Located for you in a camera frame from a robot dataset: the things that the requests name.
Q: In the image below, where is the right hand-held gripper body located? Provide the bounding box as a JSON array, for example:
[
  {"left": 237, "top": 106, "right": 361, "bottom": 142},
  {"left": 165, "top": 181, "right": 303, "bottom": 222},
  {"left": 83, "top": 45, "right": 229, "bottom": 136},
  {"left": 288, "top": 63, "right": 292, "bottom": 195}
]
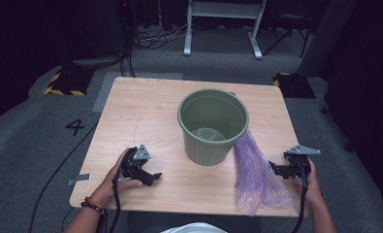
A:
[{"left": 283, "top": 144, "right": 322, "bottom": 189}]

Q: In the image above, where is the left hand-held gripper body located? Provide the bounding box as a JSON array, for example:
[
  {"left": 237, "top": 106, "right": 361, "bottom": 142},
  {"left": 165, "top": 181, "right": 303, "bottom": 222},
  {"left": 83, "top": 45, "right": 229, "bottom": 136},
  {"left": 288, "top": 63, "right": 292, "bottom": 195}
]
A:
[{"left": 115, "top": 144, "right": 153, "bottom": 182}]

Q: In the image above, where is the purple plastic bag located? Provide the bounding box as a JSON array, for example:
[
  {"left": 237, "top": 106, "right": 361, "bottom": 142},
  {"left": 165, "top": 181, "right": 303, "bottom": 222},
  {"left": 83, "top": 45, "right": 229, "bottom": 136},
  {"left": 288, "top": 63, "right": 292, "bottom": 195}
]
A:
[{"left": 233, "top": 128, "right": 296, "bottom": 217}]

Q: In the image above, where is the green plastic bucket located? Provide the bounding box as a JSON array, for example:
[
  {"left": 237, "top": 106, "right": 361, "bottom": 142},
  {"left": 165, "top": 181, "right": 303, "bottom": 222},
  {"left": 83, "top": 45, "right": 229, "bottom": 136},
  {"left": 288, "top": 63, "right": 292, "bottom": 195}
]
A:
[{"left": 177, "top": 88, "right": 250, "bottom": 167}]

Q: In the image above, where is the person's right hand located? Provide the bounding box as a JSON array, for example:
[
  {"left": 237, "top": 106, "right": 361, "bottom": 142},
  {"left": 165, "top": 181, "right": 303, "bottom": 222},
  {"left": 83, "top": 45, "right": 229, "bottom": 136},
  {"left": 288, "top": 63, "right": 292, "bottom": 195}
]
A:
[{"left": 292, "top": 159, "right": 325, "bottom": 209}]

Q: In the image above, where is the person's left hand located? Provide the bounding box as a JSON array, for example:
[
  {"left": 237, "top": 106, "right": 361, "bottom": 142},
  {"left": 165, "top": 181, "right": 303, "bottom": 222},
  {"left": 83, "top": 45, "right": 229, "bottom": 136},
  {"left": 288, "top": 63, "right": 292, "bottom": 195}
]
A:
[{"left": 90, "top": 148, "right": 144, "bottom": 209}]

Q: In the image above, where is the grey tape strip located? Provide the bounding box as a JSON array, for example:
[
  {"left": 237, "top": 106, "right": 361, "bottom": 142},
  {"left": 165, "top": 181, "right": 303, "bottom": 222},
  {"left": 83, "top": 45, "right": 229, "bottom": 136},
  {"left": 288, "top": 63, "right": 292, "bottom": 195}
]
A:
[{"left": 67, "top": 173, "right": 92, "bottom": 187}]

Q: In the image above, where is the person's white shirt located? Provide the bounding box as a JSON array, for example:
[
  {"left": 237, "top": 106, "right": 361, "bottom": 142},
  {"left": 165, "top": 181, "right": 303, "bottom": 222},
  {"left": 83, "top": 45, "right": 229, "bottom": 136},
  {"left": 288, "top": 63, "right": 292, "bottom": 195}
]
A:
[{"left": 160, "top": 221, "right": 228, "bottom": 233}]

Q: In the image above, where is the hazard striped black base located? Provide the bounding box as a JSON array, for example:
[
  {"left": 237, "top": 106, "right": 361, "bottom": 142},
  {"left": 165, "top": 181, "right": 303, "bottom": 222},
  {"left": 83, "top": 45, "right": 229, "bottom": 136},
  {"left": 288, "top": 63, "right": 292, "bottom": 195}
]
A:
[
  {"left": 44, "top": 68, "right": 95, "bottom": 97},
  {"left": 272, "top": 72, "right": 317, "bottom": 99}
]

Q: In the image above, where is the grey upright column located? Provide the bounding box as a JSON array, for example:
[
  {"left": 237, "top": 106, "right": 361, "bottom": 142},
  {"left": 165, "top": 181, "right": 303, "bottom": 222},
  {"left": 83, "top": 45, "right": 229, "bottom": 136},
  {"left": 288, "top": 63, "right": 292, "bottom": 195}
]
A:
[{"left": 296, "top": 0, "right": 358, "bottom": 79}]

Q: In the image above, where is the black folding stand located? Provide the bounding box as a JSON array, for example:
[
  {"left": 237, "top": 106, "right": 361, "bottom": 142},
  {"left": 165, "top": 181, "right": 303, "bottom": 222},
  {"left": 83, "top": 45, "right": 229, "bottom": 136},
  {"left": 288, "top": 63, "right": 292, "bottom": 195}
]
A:
[{"left": 262, "top": 12, "right": 312, "bottom": 58}]

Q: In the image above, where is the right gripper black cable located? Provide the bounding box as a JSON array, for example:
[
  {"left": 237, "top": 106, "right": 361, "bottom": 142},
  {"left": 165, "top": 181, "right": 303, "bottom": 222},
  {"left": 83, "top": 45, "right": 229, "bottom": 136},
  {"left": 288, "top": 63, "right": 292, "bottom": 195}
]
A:
[{"left": 290, "top": 185, "right": 309, "bottom": 233}]

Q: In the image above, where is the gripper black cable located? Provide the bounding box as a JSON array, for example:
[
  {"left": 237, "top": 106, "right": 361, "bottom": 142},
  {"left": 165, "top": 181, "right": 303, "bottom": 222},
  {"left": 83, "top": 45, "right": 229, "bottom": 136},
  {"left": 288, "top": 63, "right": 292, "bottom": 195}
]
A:
[
  {"left": 109, "top": 176, "right": 122, "bottom": 233},
  {"left": 290, "top": 185, "right": 309, "bottom": 233}
]

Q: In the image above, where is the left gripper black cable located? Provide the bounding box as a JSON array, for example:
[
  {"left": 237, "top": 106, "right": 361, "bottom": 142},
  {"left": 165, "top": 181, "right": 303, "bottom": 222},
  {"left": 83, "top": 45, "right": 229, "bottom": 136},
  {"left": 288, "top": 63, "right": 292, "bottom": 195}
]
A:
[{"left": 109, "top": 176, "right": 122, "bottom": 233}]

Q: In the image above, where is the beaded bracelet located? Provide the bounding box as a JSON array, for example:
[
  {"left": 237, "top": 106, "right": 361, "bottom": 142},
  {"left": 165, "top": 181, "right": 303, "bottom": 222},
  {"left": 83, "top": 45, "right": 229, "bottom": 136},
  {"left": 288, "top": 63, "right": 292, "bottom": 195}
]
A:
[{"left": 80, "top": 196, "right": 107, "bottom": 216}]

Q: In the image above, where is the black floor cable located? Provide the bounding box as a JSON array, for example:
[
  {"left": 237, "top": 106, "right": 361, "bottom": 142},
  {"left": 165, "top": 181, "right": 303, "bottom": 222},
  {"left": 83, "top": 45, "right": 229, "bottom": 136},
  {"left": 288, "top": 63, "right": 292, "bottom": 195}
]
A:
[{"left": 27, "top": 121, "right": 99, "bottom": 233}]

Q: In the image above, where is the bundle of floor cables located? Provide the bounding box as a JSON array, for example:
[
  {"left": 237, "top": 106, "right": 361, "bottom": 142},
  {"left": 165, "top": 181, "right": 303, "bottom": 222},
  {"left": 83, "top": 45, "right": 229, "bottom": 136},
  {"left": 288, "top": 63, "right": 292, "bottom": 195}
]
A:
[{"left": 132, "top": 21, "right": 193, "bottom": 50}]

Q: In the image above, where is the white metal desk frame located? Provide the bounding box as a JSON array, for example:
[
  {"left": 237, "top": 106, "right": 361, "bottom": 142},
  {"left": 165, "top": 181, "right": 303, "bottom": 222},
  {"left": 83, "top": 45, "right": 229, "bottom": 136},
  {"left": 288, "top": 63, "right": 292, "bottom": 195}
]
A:
[{"left": 182, "top": 0, "right": 268, "bottom": 60}]

